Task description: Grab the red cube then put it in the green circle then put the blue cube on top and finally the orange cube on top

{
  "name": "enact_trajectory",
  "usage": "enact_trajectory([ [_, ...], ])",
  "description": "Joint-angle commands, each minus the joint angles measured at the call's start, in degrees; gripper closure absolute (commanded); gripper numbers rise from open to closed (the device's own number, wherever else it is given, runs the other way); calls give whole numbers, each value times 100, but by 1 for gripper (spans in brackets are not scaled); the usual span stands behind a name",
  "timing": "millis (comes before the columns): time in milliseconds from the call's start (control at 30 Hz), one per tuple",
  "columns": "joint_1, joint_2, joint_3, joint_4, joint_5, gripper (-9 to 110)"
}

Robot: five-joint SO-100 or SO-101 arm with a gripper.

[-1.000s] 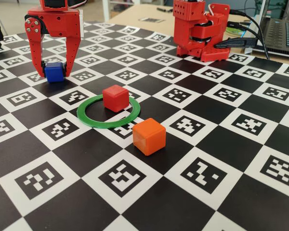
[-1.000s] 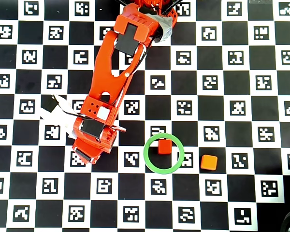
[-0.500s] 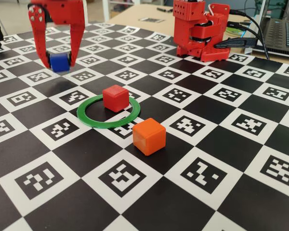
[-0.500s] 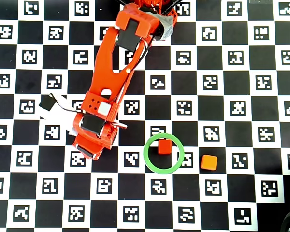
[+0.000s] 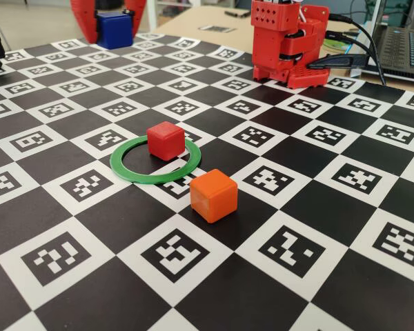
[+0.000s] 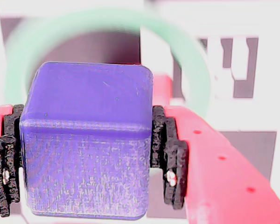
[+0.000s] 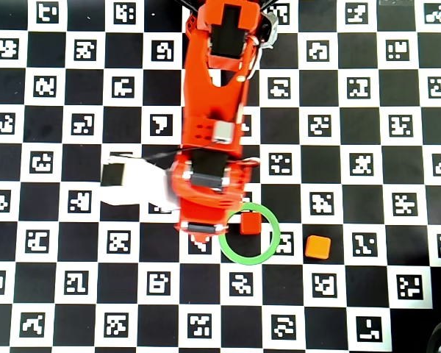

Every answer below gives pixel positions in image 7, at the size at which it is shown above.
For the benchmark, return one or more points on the white mounted wrist camera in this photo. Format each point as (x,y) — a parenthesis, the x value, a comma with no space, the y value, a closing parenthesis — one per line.
(112,174)

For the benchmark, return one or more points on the red robot base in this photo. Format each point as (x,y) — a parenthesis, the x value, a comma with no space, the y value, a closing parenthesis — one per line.
(190,26)

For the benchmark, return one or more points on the red cube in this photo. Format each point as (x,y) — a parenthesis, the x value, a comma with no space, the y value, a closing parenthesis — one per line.
(250,223)

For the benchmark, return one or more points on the red robot arm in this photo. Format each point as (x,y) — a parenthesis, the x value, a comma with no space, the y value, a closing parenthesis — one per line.
(213,103)

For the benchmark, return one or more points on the orange cube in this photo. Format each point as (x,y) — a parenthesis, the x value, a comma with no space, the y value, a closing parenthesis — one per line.
(318,247)

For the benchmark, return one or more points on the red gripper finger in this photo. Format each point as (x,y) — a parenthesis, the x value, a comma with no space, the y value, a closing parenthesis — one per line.
(202,239)

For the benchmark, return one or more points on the checkerboard marker mat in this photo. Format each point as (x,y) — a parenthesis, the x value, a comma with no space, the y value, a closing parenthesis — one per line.
(84,162)

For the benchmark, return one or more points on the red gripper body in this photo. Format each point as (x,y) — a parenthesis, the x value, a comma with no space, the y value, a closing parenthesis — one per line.
(204,227)

